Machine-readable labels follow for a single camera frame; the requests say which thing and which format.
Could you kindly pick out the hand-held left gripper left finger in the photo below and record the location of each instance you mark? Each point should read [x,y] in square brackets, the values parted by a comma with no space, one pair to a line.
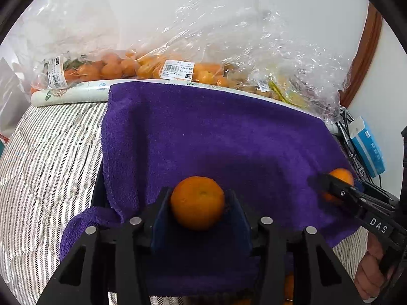
[159,228]

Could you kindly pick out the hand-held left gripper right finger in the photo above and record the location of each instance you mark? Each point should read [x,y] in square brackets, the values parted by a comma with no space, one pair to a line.
[243,228]

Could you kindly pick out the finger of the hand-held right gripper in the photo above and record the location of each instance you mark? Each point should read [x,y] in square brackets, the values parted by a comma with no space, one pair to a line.
[358,185]
[337,190]

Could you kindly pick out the large orange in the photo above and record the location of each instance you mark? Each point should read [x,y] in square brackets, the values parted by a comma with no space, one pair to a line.
[197,203]

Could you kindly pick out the person's right hand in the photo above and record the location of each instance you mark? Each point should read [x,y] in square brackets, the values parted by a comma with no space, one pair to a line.
[368,270]

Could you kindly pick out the blue tissue box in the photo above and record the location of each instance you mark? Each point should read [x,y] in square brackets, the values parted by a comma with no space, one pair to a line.
[365,146]

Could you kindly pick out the purple towel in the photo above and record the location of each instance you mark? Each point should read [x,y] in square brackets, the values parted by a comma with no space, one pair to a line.
[206,133]

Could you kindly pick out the clear bag of yellow fruit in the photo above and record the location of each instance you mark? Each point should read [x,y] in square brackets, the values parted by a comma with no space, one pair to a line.
[286,82]

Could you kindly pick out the striped bedding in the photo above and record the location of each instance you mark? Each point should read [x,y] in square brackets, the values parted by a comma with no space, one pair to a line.
[47,165]

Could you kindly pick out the clear bag of oranges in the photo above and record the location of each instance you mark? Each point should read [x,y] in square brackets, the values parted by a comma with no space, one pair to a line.
[203,71]
[92,70]

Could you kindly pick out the white plastic bag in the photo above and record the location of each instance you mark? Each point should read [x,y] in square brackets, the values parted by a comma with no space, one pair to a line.
[9,101]

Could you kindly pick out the wooden door frame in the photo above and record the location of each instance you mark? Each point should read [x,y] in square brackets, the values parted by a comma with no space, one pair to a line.
[365,54]

